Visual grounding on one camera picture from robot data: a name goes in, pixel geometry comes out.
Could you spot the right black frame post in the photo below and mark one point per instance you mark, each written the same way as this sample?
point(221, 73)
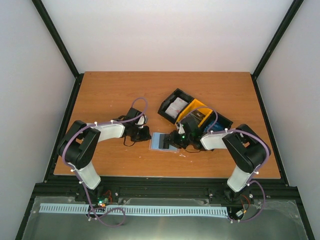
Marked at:
point(279, 33)

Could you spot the black bin right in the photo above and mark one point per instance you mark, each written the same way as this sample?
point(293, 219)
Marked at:
point(220, 118)

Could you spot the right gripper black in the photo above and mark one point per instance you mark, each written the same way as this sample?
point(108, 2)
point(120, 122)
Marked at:
point(173, 140)

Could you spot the black bin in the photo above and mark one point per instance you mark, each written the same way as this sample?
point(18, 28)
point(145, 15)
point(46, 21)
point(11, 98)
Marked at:
point(164, 105)
point(220, 118)

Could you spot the dark card stack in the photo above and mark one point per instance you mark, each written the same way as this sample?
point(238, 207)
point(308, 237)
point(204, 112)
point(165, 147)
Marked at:
point(198, 116)

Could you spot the left black frame post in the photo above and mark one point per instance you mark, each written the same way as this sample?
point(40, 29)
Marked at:
point(49, 24)

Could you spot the small electronics board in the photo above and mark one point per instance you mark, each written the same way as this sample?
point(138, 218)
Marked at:
point(104, 201)

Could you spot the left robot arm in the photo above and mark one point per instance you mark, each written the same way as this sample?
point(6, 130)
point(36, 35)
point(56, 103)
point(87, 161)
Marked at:
point(78, 145)

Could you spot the yellow bin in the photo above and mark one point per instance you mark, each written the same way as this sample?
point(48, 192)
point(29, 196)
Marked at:
point(196, 109)

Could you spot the blue card stack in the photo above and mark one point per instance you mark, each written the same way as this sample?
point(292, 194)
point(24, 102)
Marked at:
point(215, 128)

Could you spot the black bin left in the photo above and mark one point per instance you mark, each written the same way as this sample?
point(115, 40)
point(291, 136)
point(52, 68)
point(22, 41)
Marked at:
point(164, 105)

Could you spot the light blue cable duct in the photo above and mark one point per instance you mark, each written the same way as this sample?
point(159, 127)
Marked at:
point(137, 210)

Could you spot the grey connector plug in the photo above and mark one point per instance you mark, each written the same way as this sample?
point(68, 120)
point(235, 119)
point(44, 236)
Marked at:
point(240, 213)

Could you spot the black aluminium rail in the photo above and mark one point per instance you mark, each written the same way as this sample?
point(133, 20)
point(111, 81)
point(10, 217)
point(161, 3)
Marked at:
point(215, 191)

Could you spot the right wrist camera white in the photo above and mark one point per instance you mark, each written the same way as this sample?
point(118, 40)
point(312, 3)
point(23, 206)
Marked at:
point(180, 128)

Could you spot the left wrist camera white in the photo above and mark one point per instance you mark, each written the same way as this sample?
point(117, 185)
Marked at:
point(142, 120)

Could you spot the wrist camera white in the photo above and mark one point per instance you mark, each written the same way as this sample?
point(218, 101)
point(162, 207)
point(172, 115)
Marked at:
point(142, 120)
point(180, 128)

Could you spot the pink card holder wallet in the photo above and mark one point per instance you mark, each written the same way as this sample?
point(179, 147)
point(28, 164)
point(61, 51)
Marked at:
point(157, 143)

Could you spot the black frame post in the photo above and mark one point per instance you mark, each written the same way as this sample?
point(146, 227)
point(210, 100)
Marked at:
point(49, 24)
point(279, 33)

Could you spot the dark credit card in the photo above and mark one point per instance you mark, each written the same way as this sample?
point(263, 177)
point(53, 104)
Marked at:
point(165, 142)

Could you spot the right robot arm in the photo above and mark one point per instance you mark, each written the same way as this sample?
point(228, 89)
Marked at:
point(247, 149)

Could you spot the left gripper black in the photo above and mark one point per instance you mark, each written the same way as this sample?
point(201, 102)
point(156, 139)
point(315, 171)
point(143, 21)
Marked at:
point(146, 136)

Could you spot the white card stack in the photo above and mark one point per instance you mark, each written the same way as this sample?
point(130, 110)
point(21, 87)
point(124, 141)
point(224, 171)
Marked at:
point(176, 107)

